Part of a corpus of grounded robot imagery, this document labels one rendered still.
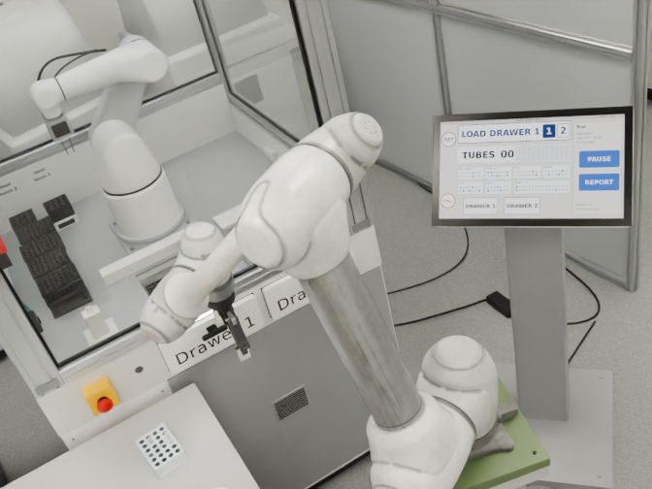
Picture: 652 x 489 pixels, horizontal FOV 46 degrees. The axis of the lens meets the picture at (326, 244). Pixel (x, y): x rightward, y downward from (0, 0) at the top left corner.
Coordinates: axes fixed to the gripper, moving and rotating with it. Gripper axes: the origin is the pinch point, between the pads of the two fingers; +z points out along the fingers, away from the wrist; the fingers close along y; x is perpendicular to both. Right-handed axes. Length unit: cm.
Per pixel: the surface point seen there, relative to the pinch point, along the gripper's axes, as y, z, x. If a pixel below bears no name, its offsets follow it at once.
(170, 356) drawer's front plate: 7.5, 3.6, 16.0
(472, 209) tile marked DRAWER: -8, -12, -72
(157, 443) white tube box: -11.7, 8.2, 29.0
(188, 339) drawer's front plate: 8.0, 1.3, 9.8
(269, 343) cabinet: 6.3, 18.4, -10.9
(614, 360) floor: -27, 86, -128
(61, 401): 9.7, 1.7, 45.1
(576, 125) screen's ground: -14, -30, -101
